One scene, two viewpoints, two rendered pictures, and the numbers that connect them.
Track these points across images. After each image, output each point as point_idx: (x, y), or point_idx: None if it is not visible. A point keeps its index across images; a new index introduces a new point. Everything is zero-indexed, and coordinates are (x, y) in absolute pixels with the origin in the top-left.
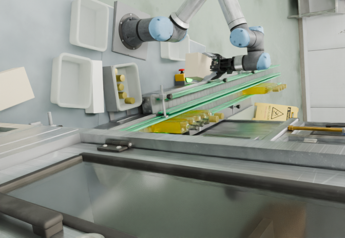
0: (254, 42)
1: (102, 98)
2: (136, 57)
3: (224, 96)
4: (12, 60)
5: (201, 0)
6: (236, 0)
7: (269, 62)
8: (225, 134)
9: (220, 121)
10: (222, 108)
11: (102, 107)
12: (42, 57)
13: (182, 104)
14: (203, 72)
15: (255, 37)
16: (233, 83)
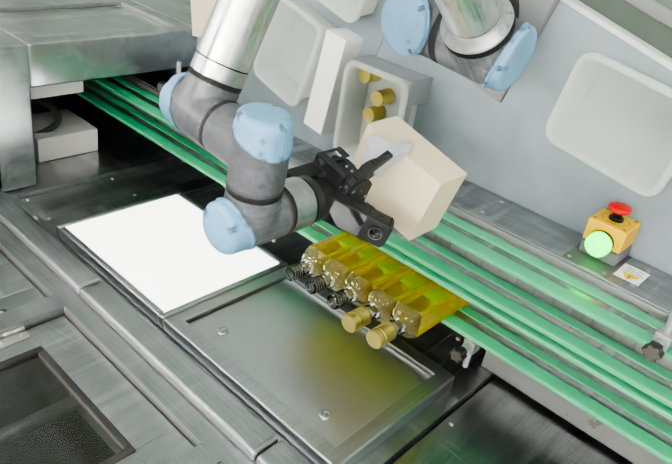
0: (198, 141)
1: (325, 110)
2: (471, 80)
3: (655, 406)
4: None
5: None
6: None
7: (220, 239)
8: (403, 406)
9: None
10: (611, 425)
11: (321, 125)
12: None
13: (463, 264)
14: (372, 188)
15: (196, 129)
16: None
